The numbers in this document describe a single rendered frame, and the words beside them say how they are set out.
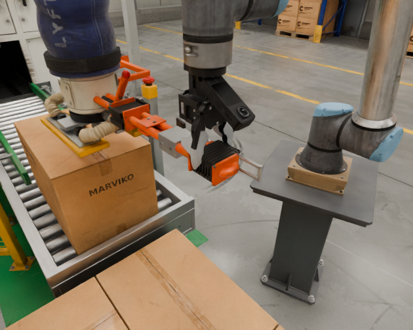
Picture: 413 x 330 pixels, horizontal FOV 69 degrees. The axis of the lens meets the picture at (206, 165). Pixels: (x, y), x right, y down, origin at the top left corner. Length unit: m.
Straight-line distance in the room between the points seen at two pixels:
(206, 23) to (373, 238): 2.09
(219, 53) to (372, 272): 1.86
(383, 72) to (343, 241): 1.40
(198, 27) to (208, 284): 0.95
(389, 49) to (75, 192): 1.17
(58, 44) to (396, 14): 0.96
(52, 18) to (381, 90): 1.03
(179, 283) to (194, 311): 0.13
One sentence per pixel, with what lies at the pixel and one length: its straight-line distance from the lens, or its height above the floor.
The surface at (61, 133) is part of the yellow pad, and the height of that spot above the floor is 1.10.
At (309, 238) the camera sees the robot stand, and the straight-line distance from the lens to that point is 1.61.
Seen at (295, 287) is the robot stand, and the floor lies 0.04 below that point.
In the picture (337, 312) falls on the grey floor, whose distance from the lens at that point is 1.94.
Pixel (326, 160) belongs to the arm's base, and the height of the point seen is 0.87.
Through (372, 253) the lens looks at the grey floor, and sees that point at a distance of 2.31.
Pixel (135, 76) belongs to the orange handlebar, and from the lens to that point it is 1.23.
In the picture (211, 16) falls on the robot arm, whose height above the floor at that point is 1.50.
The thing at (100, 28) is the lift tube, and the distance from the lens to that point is 0.99.
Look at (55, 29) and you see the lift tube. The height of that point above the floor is 1.42.
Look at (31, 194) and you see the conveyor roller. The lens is 1.88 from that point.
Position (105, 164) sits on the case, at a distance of 1.22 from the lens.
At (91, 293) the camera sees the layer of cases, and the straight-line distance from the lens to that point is 1.29.
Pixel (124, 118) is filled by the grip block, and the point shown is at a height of 1.22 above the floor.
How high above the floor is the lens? 1.56
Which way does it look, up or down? 33 degrees down
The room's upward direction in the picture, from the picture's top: straight up
